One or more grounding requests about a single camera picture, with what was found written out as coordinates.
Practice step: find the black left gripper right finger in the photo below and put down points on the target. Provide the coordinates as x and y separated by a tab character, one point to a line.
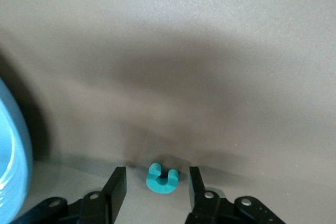
202	205

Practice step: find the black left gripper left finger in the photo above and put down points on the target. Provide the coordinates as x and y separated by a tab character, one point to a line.
115	195

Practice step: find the teal foam letter c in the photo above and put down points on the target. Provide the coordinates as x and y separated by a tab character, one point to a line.
157	186

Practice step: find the blue plate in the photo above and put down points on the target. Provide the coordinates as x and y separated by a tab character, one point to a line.
13	169

